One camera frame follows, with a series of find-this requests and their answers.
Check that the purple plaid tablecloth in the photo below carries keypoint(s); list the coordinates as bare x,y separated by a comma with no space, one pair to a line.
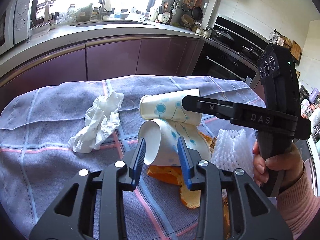
36,160

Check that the kitchen faucet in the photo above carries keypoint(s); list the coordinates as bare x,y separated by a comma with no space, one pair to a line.
104,10

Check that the purple kitchen cabinets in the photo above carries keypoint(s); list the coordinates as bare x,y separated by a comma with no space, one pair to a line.
103,59

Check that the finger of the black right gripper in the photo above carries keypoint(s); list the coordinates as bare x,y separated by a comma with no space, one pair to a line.
220,109

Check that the white foam fruit net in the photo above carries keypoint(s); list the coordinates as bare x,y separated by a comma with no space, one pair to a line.
233,149

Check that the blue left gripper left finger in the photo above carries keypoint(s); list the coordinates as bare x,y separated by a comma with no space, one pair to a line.
136,163

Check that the right hand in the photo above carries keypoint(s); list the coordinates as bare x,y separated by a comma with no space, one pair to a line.
290,162

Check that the orange peel piece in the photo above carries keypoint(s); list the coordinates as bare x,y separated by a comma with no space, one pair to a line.
167,174
190,199

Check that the black built-in oven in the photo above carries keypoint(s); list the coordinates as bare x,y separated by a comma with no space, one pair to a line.
231,52

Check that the crumpled white tissue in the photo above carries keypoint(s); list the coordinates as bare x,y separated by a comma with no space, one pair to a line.
101,120

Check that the pink right sleeve forearm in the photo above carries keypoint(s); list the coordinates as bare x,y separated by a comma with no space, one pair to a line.
298,206

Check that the black frying pan hanging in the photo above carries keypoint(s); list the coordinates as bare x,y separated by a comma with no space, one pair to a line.
197,13

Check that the paper cup blue dots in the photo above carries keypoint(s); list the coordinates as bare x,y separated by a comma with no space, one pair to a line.
161,138
168,106

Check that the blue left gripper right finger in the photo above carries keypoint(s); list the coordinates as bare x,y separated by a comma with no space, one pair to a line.
187,157

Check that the white microwave oven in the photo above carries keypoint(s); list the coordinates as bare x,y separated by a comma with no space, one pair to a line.
15,24

